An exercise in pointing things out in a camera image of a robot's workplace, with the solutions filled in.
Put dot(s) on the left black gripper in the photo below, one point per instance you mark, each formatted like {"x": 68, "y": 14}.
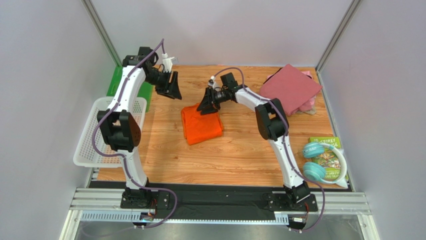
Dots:
{"x": 174, "y": 90}

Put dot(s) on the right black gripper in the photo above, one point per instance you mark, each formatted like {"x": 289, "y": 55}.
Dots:
{"x": 212, "y": 99}

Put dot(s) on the orange t shirt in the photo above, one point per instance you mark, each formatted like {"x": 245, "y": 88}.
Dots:
{"x": 198, "y": 128}

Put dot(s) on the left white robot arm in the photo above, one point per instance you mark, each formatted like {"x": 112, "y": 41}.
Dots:
{"x": 118, "y": 127}

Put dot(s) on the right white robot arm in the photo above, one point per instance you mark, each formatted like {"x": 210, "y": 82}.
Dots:
{"x": 272, "y": 125}

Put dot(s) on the green cutting mat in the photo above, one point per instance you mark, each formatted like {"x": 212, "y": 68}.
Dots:
{"x": 145, "y": 90}

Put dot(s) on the folded maroon t shirt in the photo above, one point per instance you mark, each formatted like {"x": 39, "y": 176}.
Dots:
{"x": 290, "y": 87}

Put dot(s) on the white plastic basket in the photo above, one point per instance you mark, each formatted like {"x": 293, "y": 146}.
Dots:
{"x": 85, "y": 155}

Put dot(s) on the teal headphones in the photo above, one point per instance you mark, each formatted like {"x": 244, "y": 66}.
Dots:
{"x": 316, "y": 159}

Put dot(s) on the green picture book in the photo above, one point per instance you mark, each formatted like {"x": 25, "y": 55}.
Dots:
{"x": 329, "y": 156}

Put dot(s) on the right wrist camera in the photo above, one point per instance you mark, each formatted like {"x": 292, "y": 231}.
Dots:
{"x": 213, "y": 84}

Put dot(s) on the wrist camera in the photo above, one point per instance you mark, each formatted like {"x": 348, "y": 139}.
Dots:
{"x": 213, "y": 84}
{"x": 167, "y": 62}

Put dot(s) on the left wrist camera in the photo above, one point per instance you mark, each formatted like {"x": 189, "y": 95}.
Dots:
{"x": 167, "y": 62}

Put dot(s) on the aluminium frame rail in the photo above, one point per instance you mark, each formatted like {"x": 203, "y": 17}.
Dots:
{"x": 95, "y": 214}

